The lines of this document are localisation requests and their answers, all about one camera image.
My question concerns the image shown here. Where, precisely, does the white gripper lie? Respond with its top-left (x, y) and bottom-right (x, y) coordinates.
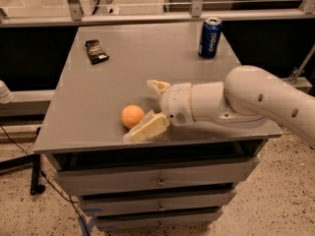
top-left (123, 80), bottom-right (194, 143)

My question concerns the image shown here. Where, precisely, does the orange fruit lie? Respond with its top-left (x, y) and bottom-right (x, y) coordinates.
top-left (121, 105), bottom-right (145, 129)

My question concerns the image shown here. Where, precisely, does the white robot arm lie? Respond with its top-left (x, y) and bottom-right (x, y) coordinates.
top-left (124, 65), bottom-right (315, 147)

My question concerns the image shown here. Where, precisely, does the black snack packet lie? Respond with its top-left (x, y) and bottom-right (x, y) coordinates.
top-left (85, 39), bottom-right (109, 65)

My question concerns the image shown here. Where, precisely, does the grey drawer cabinet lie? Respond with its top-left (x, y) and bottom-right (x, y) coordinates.
top-left (32, 21), bottom-right (284, 233)

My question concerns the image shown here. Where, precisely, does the blue Pepsi can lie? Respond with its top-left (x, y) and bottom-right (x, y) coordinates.
top-left (198, 18), bottom-right (222, 59)

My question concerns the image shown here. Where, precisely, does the top grey drawer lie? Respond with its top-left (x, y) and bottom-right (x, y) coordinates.
top-left (54, 156), bottom-right (259, 196)

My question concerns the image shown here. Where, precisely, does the grey drawer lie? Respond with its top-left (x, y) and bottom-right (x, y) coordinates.
top-left (54, 156), bottom-right (259, 196)
top-left (80, 189), bottom-right (236, 216)
top-left (95, 207), bottom-right (222, 231)

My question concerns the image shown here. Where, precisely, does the middle grey drawer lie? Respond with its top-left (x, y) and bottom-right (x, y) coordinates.
top-left (80, 189), bottom-right (236, 216)

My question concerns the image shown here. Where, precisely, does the bottom grey drawer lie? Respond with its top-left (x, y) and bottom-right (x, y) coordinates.
top-left (95, 207), bottom-right (222, 231)

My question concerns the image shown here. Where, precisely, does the grey metal railing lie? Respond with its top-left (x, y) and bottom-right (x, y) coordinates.
top-left (1, 0), bottom-right (314, 28)

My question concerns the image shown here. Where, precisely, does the black stand leg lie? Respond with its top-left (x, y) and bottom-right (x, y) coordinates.
top-left (0, 127), bottom-right (46, 196)

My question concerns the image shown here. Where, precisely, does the white object at left edge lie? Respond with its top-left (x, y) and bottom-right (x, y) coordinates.
top-left (0, 81), bottom-right (14, 104)

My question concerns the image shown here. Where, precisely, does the black floor cable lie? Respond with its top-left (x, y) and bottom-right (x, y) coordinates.
top-left (0, 125), bottom-right (92, 236)

